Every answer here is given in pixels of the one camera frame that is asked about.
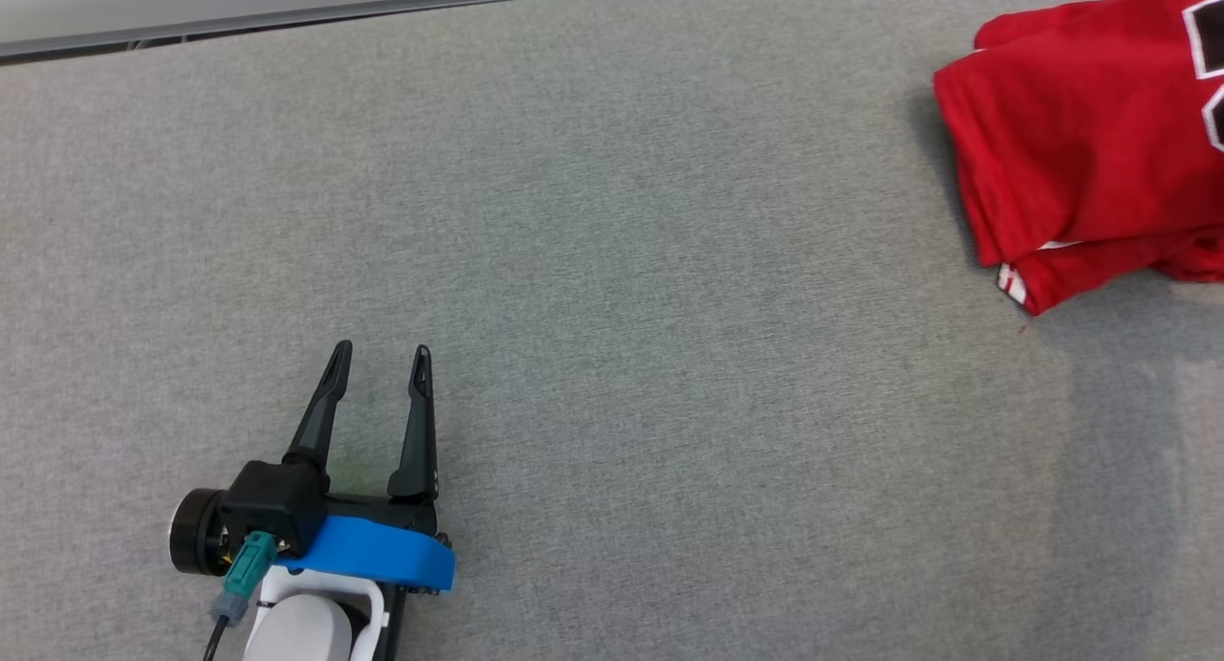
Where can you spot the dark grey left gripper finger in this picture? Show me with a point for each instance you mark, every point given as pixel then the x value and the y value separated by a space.
pixel 320 422
pixel 419 441

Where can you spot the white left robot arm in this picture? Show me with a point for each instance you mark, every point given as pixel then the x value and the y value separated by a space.
pixel 306 627

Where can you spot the grey wall base rail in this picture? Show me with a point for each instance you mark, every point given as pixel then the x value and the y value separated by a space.
pixel 239 18

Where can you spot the red jersey with white sleeves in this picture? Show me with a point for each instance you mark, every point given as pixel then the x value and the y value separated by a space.
pixel 1081 125

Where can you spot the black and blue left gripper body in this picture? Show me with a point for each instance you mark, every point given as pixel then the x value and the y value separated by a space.
pixel 382 551

